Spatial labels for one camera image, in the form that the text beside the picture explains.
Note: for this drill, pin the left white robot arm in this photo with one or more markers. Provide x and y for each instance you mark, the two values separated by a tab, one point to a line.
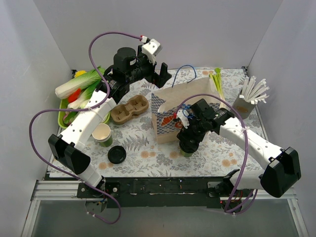
68	146

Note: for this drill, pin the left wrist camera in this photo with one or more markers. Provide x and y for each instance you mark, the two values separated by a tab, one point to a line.
151	50

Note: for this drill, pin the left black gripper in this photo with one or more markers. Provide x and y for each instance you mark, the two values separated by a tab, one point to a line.
155	74

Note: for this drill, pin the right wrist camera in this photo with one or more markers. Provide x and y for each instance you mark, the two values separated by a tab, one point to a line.
185	117

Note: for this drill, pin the black cup lid on mat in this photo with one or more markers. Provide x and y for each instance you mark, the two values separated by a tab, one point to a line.
117	154

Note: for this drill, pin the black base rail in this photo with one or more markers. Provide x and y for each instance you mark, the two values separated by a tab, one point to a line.
168	191

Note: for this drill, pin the floral table mat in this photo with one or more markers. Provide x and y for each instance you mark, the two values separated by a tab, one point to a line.
216	156

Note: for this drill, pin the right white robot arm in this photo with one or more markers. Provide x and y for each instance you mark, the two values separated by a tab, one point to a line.
280	168

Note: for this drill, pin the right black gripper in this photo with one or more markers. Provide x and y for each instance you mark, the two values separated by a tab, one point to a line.
188	142

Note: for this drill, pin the black cup lid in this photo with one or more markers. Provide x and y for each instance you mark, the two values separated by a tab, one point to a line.
117	154
188	147

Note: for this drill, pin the stacked green paper cups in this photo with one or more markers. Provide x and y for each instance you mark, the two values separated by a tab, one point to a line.
103	135

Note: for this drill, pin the checkered paper takeout bag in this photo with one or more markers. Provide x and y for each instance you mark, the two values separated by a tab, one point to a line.
184	88

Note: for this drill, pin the green paper coffee cup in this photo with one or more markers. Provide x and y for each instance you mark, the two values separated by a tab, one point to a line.
185	154

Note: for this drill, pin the long white cabbage toy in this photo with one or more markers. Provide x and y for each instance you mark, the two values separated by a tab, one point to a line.
83	81

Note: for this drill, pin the celery stalk toy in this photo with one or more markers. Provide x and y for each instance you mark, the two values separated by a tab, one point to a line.
217	79

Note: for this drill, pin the cardboard cup carrier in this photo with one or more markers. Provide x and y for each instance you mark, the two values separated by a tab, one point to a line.
136	105

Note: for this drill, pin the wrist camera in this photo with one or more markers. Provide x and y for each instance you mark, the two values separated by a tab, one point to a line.
151	50
185	117

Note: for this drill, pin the straw holder with straws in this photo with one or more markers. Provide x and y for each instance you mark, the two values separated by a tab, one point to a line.
251	94

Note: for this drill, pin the red pepper toy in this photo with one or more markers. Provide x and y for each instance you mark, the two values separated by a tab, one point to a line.
73	97

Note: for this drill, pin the yellow pepper toy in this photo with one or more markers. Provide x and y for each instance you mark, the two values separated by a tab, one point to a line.
79	73

